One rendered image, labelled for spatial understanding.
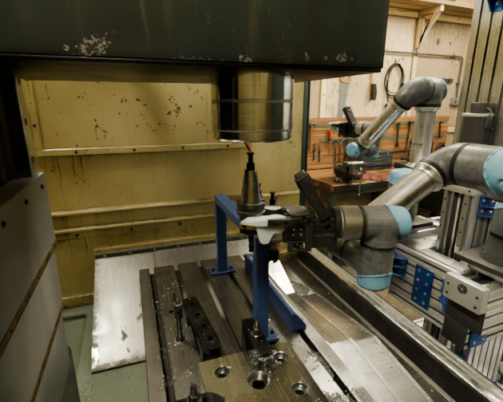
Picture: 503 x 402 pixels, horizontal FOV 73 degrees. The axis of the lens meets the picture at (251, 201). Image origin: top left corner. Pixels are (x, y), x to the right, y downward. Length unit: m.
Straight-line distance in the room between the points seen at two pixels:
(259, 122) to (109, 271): 1.28
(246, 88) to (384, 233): 0.41
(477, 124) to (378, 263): 0.91
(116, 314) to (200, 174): 0.74
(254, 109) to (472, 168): 0.60
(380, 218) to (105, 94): 1.27
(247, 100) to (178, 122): 1.08
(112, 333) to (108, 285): 0.25
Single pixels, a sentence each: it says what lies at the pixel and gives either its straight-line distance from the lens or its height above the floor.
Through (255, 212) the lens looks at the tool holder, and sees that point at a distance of 0.69.
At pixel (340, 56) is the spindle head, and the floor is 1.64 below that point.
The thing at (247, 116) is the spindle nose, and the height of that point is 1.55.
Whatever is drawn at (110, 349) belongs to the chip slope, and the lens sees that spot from 1.52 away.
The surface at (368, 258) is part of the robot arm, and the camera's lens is 0.80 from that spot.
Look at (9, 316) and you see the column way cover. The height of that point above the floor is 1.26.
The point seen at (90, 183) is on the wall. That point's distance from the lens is 1.70.
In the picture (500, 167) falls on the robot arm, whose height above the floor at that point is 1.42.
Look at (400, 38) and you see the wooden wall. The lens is 4.49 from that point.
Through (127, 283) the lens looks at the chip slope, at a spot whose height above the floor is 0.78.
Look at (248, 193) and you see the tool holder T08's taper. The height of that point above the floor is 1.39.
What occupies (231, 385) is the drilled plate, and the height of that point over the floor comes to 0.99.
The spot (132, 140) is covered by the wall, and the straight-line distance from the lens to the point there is 1.65.
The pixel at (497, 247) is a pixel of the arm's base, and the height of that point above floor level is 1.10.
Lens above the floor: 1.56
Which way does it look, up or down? 16 degrees down
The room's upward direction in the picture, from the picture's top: straight up
